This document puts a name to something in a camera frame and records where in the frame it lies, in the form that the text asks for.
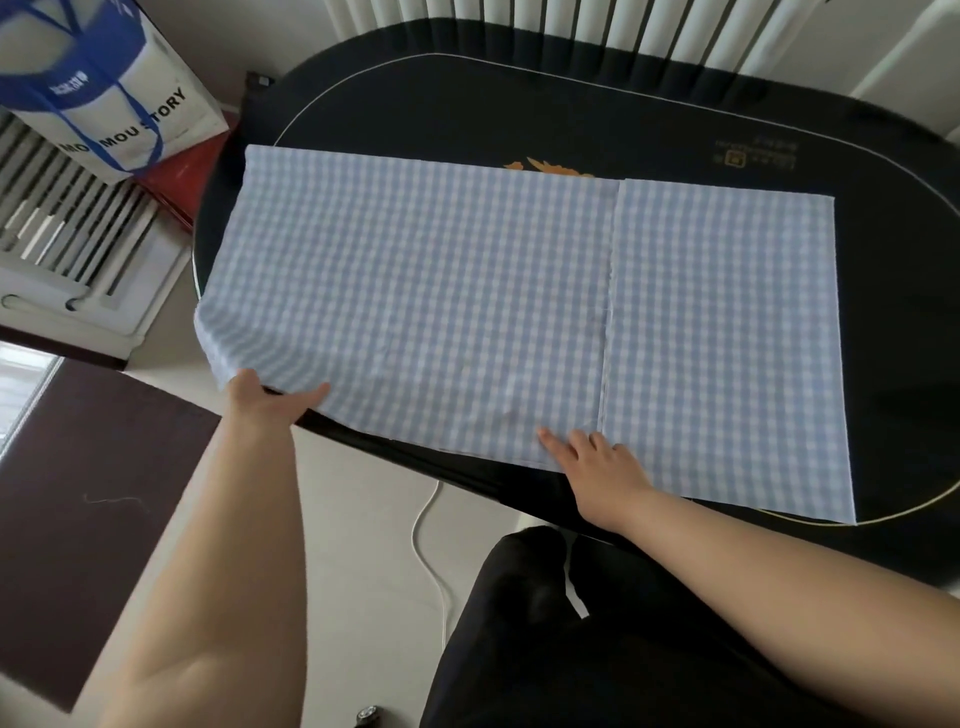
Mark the person's left hand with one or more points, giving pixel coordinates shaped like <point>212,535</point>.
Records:
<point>262,405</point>

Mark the person's right hand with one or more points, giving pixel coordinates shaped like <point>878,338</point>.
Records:
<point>607,480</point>

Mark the blue checked cloth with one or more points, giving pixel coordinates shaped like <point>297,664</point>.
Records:
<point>487,300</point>

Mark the person's left forearm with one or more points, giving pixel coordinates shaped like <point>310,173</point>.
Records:
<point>232,585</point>

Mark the person's right forearm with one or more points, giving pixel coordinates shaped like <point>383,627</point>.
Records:
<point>787,600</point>

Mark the person's black clothing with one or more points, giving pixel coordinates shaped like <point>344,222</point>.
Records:
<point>562,660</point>

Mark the dark brown floor mat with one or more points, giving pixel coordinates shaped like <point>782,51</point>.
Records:
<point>90,510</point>

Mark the red plastic stool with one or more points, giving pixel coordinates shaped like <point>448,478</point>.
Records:
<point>184,180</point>

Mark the white slatted floor unit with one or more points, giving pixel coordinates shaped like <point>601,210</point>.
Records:
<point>75,255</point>

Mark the small black round object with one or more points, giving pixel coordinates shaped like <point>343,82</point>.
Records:
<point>366,714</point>

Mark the black oval table gold print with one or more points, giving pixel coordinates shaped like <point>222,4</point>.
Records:
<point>525,105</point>

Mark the white column radiator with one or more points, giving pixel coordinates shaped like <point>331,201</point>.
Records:
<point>600,22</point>

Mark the white pipe with valve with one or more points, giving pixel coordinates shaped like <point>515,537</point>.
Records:
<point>907,52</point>

